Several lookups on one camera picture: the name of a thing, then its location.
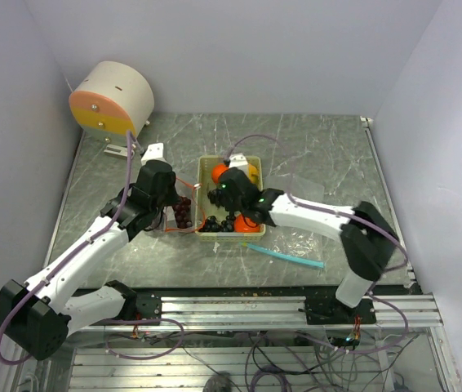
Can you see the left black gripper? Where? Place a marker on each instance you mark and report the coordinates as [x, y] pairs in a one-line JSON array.
[[172, 197]]

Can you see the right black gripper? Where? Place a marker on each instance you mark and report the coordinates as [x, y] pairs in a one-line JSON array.
[[228, 207]]

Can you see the red-zipper clear bag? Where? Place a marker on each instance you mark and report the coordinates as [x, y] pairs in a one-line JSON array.
[[190, 190]]

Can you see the yellow-green perforated plastic basket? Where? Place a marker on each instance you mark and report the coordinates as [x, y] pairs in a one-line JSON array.
[[205, 165]]

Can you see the dark blue grape bunch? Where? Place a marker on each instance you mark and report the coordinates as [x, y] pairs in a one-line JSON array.
[[216, 218]]

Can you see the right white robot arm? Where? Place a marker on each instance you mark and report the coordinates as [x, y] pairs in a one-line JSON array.
[[368, 241]]

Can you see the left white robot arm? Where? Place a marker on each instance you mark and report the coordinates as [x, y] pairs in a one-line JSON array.
[[42, 312]]

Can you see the blue-zipper clear bag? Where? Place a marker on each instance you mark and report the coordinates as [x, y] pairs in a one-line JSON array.
[[285, 244]]

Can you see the yellow-orange peach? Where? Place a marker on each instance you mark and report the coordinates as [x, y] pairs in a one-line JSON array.
[[253, 174]]

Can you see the orange fruit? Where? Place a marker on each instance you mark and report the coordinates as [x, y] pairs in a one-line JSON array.
[[217, 171]]

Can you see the small red-orange fruit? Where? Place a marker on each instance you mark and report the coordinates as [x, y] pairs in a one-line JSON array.
[[245, 225]]

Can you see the cylindrical drawer box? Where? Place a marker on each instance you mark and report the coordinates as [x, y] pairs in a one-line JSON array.
[[113, 99]]

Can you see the white corner clip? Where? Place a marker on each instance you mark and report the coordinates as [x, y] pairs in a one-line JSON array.
[[366, 122]]

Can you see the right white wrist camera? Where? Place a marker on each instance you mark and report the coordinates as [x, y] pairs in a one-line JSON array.
[[240, 162]]

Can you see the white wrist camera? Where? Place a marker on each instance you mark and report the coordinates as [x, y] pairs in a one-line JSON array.
[[154, 151], [240, 162]]

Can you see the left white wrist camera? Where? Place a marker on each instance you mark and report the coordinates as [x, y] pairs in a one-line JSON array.
[[154, 151]]

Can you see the small silver metal bracket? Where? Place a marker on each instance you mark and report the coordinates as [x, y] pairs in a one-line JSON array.
[[116, 151]]

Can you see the aluminium rail frame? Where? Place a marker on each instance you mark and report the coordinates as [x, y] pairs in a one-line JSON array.
[[260, 339]]

